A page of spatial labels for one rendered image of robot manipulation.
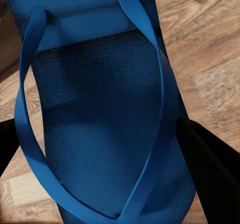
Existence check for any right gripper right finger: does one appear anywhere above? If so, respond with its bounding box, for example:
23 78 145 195
175 117 240 224

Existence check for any sandal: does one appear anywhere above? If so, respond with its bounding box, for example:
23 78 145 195
6 0 196 224

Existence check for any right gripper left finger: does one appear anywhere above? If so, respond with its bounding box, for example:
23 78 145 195
0 118 20 177

